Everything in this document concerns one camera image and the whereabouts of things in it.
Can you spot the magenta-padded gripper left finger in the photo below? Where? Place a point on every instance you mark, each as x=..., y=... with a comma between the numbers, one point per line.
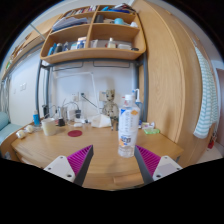
x=78, y=161

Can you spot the blue tube with white cap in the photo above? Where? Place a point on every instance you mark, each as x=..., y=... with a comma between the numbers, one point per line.
x=36, y=118

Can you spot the clear plastic water bottle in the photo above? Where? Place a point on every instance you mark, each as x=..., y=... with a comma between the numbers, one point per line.
x=128, y=130

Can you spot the small black bottle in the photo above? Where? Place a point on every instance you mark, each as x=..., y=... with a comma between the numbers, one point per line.
x=61, y=122

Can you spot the cream ceramic cup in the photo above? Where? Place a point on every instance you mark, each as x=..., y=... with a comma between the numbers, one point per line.
x=49, y=127

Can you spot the black electric shaver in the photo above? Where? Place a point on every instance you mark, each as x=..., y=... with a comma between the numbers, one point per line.
x=45, y=111

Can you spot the light wooden wardrobe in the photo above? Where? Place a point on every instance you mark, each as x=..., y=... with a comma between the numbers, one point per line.
x=170, y=76

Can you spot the green striped white towel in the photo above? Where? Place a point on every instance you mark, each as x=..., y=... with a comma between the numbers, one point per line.
x=205, y=110

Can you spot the wooden tree creature figurine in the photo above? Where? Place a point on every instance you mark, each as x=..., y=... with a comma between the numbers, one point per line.
x=110, y=106

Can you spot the bed with teal bedding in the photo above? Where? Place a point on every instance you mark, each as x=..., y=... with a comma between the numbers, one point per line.
x=6, y=128

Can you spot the flat round red coaster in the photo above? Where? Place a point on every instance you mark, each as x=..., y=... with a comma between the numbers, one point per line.
x=75, y=133

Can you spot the green flat packet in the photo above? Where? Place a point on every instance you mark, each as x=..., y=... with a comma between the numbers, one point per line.
x=151, y=131

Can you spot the wooden shelf unit with items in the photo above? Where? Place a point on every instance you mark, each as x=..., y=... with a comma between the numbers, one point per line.
x=93, y=53

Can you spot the white crumpled paper bag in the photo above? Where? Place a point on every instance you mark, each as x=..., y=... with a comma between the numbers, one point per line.
x=100, y=121

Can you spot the grey metal desk frame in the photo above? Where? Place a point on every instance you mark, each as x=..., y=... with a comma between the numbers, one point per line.
x=145, y=90

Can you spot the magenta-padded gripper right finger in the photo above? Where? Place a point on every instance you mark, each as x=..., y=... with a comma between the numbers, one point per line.
x=150, y=161

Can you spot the small white oval case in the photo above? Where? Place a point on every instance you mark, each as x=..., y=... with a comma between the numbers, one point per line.
x=77, y=125

